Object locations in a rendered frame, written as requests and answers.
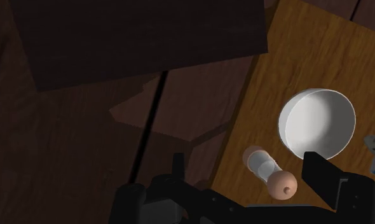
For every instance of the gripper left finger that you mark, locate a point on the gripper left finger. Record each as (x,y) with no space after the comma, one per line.
(175,198)

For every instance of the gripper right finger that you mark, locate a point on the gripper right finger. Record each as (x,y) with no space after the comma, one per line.
(322,176)

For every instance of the peach and clear grinder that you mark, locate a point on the peach and clear grinder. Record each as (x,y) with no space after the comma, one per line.
(280,186)

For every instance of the white round bowl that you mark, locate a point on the white round bowl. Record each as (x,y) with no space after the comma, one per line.
(317,124)

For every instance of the wooden table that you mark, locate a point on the wooden table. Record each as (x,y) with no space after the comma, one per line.
(314,46)

